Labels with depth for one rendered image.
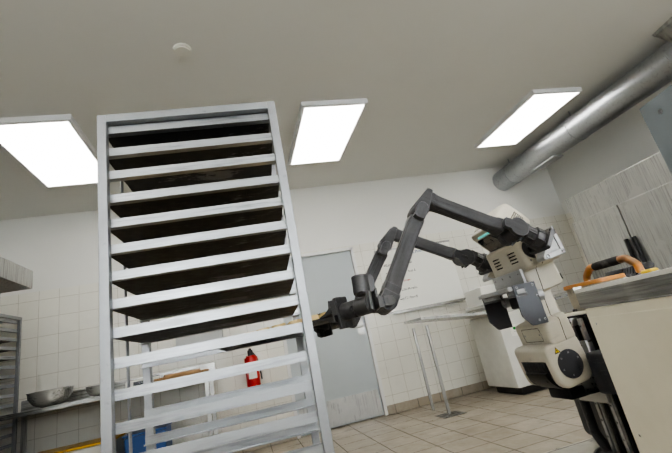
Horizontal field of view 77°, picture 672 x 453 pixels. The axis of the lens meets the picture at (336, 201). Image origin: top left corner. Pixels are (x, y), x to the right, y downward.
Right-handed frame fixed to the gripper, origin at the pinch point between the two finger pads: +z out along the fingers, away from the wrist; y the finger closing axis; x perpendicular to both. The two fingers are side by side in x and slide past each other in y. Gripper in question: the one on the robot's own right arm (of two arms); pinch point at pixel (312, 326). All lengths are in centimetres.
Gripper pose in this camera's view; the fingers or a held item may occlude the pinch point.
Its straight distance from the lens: 185.6
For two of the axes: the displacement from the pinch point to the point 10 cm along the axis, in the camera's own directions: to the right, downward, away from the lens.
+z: -5.7, -1.3, -8.1
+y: -2.4, -9.2, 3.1
